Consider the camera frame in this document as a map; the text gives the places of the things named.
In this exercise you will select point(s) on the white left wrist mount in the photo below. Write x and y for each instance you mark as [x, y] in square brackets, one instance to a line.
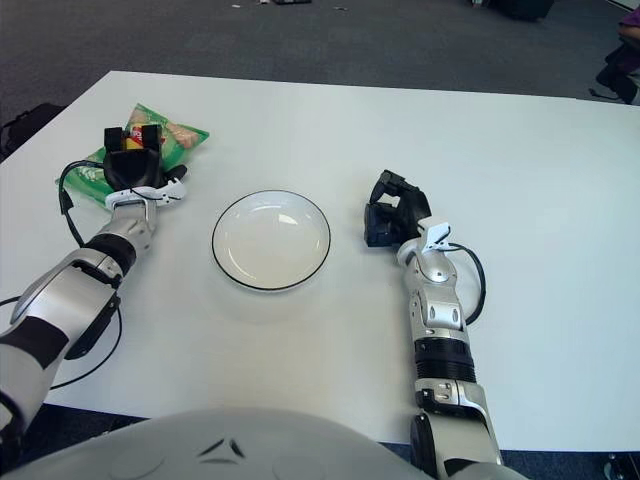
[165, 192]

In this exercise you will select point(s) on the person in purple top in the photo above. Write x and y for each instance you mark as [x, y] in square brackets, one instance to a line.
[632, 22]

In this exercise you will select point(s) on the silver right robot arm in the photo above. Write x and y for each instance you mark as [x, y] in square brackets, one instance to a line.
[440, 310]

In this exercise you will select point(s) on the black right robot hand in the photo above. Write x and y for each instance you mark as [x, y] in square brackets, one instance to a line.
[412, 205]

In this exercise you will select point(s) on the white plate with black rim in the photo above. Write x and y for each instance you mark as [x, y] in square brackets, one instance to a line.
[270, 242]

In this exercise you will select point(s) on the black case on floor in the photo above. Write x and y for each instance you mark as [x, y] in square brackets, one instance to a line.
[522, 7]

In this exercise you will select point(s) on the white wrist mount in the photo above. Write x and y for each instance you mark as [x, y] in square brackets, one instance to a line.
[436, 235]
[165, 192]

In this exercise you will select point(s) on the grey robot torso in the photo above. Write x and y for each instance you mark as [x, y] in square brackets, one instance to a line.
[225, 450]

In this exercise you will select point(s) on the black backpack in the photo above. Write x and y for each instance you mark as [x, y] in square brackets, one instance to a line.
[30, 125]

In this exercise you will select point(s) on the white right wrist mount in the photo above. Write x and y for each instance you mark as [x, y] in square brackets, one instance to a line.
[436, 235]

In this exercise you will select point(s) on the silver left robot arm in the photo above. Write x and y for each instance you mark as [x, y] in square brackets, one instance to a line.
[65, 295]

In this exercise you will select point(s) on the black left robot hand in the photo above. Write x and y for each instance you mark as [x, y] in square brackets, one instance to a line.
[132, 167]

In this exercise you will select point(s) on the green snack chips bag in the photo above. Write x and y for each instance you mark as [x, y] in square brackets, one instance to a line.
[182, 137]

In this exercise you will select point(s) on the office chair caster base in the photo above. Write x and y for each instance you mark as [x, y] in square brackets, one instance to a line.
[625, 467]

